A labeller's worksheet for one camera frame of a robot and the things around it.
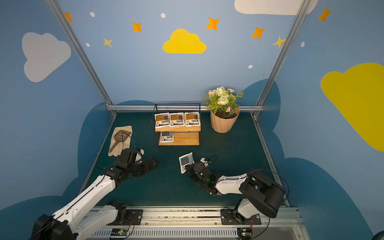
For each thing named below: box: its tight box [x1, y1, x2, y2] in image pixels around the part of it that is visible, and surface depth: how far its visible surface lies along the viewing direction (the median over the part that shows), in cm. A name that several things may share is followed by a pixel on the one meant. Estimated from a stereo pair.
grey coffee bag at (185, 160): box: [178, 152, 195, 174], surface depth 92 cm
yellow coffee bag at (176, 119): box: [169, 112, 185, 128], surface depth 95 cm
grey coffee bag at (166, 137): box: [159, 131, 174, 143], surface depth 106 cm
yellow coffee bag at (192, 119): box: [184, 112, 201, 127], surface depth 95 cm
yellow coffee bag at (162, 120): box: [154, 112, 170, 129], surface depth 95 cm
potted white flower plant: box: [204, 86, 244, 134], surface depth 92 cm
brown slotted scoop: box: [108, 129, 132, 153], surface depth 106 cm
